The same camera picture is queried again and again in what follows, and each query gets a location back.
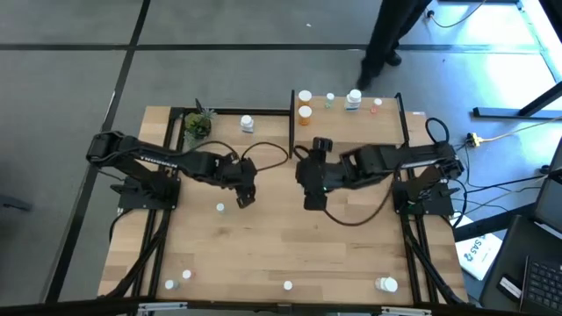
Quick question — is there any black device white label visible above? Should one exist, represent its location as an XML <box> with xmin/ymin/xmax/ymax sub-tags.
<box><xmin>498</xmin><ymin>274</ymin><xmax>523</xmax><ymax>299</ymax></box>

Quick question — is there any white printed box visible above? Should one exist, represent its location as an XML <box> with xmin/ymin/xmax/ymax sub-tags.
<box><xmin>454</xmin><ymin>214</ymin><xmax>504</xmax><ymax>282</ymax></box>

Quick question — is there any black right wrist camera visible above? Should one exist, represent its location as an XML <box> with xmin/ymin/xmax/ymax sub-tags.
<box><xmin>303</xmin><ymin>192</ymin><xmax>328</xmax><ymax>212</ymax></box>

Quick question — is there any black cable bundle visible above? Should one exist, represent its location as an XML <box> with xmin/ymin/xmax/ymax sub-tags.
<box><xmin>454</xmin><ymin>142</ymin><xmax>548</xmax><ymax>233</ymax></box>

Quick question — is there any person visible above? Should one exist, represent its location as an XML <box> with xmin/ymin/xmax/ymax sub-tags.
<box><xmin>355</xmin><ymin>0</ymin><xmax>434</xmax><ymax>91</ymax></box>

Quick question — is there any cable with black plug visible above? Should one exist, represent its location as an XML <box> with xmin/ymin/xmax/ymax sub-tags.
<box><xmin>423</xmin><ymin>0</ymin><xmax>487</xmax><ymax>29</ymax></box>

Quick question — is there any black left camera cable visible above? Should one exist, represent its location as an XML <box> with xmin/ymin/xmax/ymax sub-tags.
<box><xmin>239</xmin><ymin>140</ymin><xmax>290</xmax><ymax>172</ymax></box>

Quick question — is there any wooden shelf with black frame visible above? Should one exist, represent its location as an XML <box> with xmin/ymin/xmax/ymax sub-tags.
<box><xmin>288</xmin><ymin>89</ymin><xmax>413</xmax><ymax>161</ymax></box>

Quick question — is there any beige cable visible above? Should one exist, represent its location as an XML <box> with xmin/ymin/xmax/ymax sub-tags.
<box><xmin>480</xmin><ymin>117</ymin><xmax>562</xmax><ymax>144</ymax></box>

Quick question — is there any succulent plant in black pot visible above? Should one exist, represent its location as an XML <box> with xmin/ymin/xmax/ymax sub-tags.
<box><xmin>182</xmin><ymin>98</ymin><xmax>218</xmax><ymax>159</ymax></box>

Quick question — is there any black desk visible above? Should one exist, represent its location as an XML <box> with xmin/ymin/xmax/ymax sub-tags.
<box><xmin>478</xmin><ymin>214</ymin><xmax>562</xmax><ymax>316</ymax></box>

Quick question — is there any black right camera cable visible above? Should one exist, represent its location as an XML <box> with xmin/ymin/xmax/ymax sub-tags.
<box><xmin>320</xmin><ymin>169</ymin><xmax>400</xmax><ymax>227</ymax></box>

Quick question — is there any silver metal bracket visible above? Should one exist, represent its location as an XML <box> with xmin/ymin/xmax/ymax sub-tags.
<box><xmin>380</xmin><ymin>305</ymin><xmax>434</xmax><ymax>316</ymax></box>
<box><xmin>136</xmin><ymin>301</ymin><xmax>189</xmax><ymax>315</ymax></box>

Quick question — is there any black camera cable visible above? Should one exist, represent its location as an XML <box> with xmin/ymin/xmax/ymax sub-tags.
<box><xmin>239</xmin><ymin>140</ymin><xmax>290</xmax><ymax>172</ymax></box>
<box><xmin>320</xmin><ymin>169</ymin><xmax>400</xmax><ymax>227</ymax></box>

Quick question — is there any white plastic jar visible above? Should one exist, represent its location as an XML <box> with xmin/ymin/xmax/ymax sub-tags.
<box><xmin>374</xmin><ymin>276</ymin><xmax>400</xmax><ymax>294</ymax></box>

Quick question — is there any black stand base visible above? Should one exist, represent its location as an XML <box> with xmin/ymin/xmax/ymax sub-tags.
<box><xmin>472</xmin><ymin>81</ymin><xmax>562</xmax><ymax>120</ymax></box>

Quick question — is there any grey laptop lid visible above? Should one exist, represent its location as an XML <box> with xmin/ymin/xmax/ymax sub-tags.
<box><xmin>533</xmin><ymin>140</ymin><xmax>562</xmax><ymax>241</ymax></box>

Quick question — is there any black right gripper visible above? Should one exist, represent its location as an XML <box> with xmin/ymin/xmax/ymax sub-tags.
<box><xmin>296</xmin><ymin>137</ymin><xmax>342</xmax><ymax>197</ymax></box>

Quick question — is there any black aluminium rig frame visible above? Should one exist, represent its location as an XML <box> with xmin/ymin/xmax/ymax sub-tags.
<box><xmin>0</xmin><ymin>104</ymin><xmax>484</xmax><ymax>316</ymax></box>

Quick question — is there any black laptop keyboard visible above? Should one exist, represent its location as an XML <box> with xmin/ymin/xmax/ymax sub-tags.
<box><xmin>520</xmin><ymin>254</ymin><xmax>562</xmax><ymax>316</ymax></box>

